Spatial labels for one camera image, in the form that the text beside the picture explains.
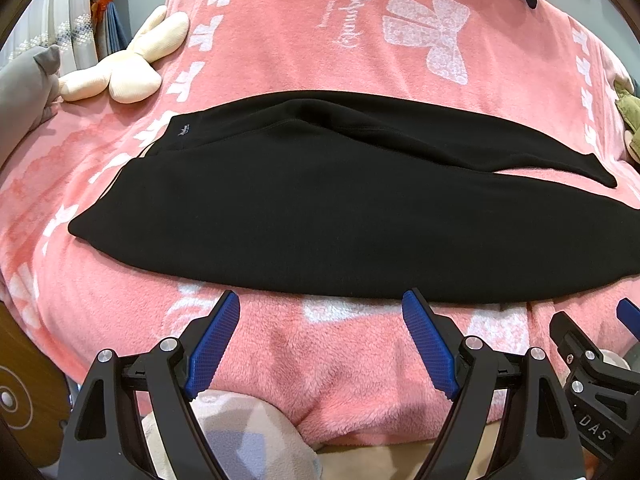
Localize grey white patterned slipper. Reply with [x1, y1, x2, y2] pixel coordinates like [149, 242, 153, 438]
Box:
[141, 389, 324, 480]

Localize blue curtain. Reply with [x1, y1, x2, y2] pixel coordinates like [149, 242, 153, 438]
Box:
[90, 0, 130, 60]

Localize green plush toy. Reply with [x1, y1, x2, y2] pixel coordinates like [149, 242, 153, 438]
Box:
[614, 80, 640, 164]

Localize pink fleece blanket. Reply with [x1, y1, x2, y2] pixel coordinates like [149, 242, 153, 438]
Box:
[1, 0, 639, 445]

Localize grey plush pillow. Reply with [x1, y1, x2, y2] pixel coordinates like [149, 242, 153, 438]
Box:
[0, 44, 61, 166]

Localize white sheer curtain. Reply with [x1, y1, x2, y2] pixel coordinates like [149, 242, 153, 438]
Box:
[1, 0, 98, 76]

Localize cream flower plush toy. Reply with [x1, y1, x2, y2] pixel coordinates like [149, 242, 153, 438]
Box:
[60, 6, 190, 104]

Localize black pants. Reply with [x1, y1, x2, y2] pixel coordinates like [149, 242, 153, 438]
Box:
[68, 91, 639, 304]

